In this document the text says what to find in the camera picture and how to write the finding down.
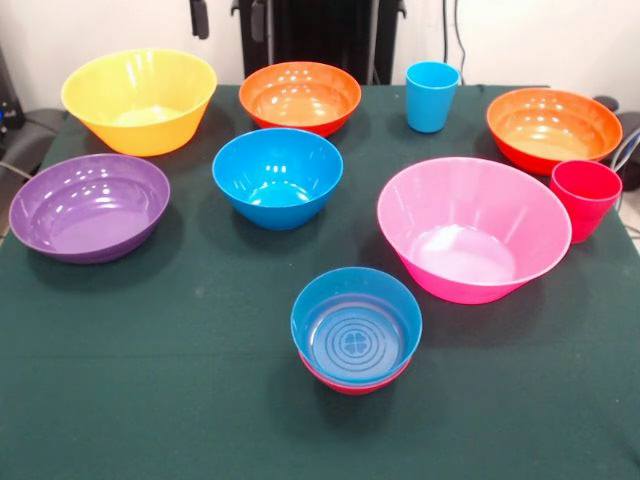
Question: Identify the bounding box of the large pink bowl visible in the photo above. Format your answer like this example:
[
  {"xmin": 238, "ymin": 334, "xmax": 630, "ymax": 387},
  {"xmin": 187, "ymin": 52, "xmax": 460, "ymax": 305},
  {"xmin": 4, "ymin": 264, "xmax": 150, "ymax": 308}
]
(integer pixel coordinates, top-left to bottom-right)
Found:
[{"xmin": 376, "ymin": 156, "xmax": 574, "ymax": 306}]

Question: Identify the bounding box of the small red bowl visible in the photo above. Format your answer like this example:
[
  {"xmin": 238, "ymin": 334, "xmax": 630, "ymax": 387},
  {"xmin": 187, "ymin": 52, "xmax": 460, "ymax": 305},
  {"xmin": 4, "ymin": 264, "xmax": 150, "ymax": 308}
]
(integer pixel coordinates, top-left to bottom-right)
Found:
[{"xmin": 298, "ymin": 349, "xmax": 414, "ymax": 397}]

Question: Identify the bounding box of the grey padded seat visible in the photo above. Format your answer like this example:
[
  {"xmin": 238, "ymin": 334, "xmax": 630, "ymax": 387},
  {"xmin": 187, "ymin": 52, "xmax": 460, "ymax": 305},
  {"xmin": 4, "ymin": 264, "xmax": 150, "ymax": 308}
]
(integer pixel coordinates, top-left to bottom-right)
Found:
[{"xmin": 0, "ymin": 107, "xmax": 69, "ymax": 174}]

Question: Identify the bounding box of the blue cup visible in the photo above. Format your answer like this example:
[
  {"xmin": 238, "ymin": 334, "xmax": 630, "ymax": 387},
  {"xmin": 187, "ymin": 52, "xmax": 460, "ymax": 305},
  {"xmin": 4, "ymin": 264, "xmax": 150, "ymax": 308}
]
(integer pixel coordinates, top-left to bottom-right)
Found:
[{"xmin": 404, "ymin": 60, "xmax": 462, "ymax": 134}]

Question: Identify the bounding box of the purple bowl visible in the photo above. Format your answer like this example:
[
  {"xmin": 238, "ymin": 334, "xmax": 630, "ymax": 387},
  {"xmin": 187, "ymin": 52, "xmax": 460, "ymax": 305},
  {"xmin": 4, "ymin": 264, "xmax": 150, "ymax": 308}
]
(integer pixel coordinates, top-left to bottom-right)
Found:
[{"xmin": 8, "ymin": 153, "xmax": 172, "ymax": 265}]

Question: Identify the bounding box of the dark green table cloth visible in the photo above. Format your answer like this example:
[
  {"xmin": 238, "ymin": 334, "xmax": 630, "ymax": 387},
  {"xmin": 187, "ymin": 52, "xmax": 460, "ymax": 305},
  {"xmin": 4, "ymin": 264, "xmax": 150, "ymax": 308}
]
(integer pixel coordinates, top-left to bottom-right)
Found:
[{"xmin": 0, "ymin": 83, "xmax": 640, "ymax": 480}]

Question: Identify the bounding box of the small flat-bottomed blue bowl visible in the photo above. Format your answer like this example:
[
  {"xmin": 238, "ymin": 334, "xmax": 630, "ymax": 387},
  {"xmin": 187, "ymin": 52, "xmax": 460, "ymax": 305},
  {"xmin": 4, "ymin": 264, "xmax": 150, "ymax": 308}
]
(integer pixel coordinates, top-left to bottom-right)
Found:
[{"xmin": 290, "ymin": 266, "xmax": 424, "ymax": 386}]

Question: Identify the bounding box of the black wall cable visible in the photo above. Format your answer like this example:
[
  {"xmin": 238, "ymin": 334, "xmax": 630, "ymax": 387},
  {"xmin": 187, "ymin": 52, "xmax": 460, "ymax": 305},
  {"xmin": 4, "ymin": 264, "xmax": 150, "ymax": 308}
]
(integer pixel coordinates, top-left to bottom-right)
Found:
[{"xmin": 442, "ymin": 0, "xmax": 470, "ymax": 85}]

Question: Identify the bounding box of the orange bowl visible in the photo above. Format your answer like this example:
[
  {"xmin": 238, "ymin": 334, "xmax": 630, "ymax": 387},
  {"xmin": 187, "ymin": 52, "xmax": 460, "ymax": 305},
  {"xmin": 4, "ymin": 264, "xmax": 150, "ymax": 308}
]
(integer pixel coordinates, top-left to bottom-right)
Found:
[
  {"xmin": 238, "ymin": 61, "xmax": 363, "ymax": 139},
  {"xmin": 486, "ymin": 87, "xmax": 624, "ymax": 177}
]

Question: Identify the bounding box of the dark grey object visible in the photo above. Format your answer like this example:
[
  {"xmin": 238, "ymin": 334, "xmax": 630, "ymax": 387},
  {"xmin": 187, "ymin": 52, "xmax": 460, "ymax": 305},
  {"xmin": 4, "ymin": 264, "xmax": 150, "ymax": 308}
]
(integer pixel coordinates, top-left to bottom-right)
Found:
[{"xmin": 593, "ymin": 94, "xmax": 640, "ymax": 169}]

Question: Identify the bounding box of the red cup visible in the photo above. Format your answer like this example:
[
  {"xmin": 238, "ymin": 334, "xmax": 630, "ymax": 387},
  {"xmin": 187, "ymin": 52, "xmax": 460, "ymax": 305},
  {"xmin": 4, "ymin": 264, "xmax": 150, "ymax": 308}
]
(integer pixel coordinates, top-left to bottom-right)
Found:
[{"xmin": 549, "ymin": 159, "xmax": 624, "ymax": 245}]

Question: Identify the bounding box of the black device box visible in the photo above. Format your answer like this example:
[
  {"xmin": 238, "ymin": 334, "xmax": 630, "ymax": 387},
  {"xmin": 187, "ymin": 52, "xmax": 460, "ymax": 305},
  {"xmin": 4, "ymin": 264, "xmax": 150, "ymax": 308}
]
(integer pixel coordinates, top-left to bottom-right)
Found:
[{"xmin": 0, "ymin": 44, "xmax": 24, "ymax": 151}]

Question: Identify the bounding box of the large yellow bowl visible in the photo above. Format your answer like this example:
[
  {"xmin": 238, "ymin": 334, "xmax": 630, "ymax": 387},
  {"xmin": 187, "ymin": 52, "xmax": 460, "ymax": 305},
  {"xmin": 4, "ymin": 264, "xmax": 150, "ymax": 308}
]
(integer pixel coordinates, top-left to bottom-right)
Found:
[{"xmin": 60, "ymin": 48, "xmax": 218, "ymax": 158}]

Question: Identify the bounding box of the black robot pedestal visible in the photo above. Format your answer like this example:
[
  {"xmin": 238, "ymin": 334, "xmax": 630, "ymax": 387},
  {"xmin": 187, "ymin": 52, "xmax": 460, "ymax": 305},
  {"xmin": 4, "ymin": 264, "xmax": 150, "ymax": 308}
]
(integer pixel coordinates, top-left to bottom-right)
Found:
[{"xmin": 230, "ymin": 0, "xmax": 407, "ymax": 86}]

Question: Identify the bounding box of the deep blue bowl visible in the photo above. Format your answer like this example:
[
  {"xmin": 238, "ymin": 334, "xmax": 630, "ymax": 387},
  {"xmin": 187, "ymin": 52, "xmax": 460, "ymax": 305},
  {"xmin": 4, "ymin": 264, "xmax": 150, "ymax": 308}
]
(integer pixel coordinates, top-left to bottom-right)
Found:
[{"xmin": 211, "ymin": 127, "xmax": 345, "ymax": 232}]

